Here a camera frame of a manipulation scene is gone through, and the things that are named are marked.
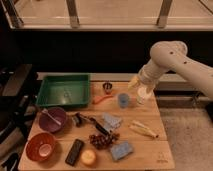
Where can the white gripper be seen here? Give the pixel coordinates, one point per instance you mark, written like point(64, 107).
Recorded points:
point(144, 92)

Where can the light blue towel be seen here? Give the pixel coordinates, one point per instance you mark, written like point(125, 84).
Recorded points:
point(111, 122)

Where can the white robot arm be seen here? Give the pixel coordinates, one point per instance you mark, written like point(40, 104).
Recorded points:
point(172, 56)

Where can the purple bowl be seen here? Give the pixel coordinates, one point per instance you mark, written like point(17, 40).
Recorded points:
point(47, 124)

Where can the red bowl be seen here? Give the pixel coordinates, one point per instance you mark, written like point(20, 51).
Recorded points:
point(40, 147)

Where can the blue plastic cup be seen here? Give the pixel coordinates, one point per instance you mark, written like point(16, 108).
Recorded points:
point(123, 100)

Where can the small metal cup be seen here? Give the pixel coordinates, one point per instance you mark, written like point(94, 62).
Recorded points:
point(107, 86)

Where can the orange carrot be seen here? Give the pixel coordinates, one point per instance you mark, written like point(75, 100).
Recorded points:
point(98, 99)

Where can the blue sponge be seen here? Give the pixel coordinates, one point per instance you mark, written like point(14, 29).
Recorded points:
point(121, 150)

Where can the bunch of dark grapes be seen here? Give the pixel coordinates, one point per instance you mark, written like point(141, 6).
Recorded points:
point(103, 141)

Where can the green plastic tray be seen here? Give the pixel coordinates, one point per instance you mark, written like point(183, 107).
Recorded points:
point(64, 91)

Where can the black remote control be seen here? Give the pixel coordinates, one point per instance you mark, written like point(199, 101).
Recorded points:
point(74, 152)

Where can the yellow apple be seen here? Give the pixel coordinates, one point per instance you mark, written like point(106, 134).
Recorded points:
point(88, 157)

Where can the white plastic spoon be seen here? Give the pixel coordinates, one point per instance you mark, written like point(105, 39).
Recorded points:
point(45, 111)

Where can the dark chair at left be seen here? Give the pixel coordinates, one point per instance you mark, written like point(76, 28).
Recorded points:
point(14, 100)

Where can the black handled kitchen tool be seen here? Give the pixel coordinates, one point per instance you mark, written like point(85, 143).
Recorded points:
point(78, 120)

